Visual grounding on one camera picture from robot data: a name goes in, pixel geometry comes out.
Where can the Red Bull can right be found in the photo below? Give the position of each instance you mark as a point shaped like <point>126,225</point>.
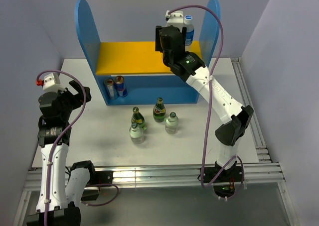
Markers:
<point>120,86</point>

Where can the green perrier bottle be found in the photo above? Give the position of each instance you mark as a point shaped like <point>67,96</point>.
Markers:
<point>138,118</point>
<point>159,111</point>

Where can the blue and yellow shelf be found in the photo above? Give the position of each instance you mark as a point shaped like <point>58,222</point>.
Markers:
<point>146,76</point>

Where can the green Perrier bottle right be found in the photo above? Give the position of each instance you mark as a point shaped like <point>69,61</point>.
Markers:
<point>159,111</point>

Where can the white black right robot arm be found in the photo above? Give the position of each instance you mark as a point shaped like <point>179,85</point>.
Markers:
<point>191,69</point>

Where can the chang soda water bottle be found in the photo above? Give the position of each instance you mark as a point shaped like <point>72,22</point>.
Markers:
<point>171,123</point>
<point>136,133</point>

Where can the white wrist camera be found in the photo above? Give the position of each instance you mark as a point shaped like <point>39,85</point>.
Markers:
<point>51,83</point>
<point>175,19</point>

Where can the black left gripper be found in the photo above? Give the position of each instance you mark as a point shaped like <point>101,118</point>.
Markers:
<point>78,98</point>

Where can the red bull can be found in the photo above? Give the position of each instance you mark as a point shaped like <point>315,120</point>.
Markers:
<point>110,88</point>
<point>120,86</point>

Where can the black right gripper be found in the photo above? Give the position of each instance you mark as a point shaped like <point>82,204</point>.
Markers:
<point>158,43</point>

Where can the Red Bull can left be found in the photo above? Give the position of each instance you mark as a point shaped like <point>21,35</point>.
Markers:
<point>110,88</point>

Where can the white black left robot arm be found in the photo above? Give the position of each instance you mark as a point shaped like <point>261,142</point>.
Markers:
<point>61,191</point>

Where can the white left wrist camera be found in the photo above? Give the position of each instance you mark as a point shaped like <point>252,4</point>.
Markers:
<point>51,83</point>

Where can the green Perrier bottle left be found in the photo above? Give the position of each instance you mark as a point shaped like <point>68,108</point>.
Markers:
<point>138,118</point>

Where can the aluminium rail frame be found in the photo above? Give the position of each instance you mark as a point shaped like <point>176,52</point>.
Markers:
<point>164,160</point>

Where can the Chang soda water bottle left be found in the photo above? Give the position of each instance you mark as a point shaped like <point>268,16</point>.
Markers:
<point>136,133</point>

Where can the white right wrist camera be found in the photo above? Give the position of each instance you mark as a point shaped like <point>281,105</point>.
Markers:
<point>175,19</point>

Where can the Chang soda water bottle right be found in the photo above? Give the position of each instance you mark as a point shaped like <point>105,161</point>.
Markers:
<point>171,123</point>

